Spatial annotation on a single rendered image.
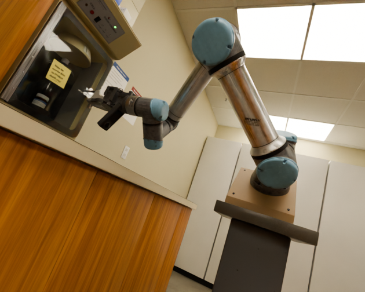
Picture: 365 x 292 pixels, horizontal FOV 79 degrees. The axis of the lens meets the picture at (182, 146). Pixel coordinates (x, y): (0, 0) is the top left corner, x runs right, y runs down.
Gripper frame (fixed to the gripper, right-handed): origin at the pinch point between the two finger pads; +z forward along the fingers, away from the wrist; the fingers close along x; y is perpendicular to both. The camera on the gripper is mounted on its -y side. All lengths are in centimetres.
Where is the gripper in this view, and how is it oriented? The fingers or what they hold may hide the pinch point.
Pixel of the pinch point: (90, 103)
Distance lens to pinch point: 100.9
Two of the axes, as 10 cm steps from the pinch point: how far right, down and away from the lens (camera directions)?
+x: -3.2, -3.3, -8.9
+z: -8.9, -2.1, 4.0
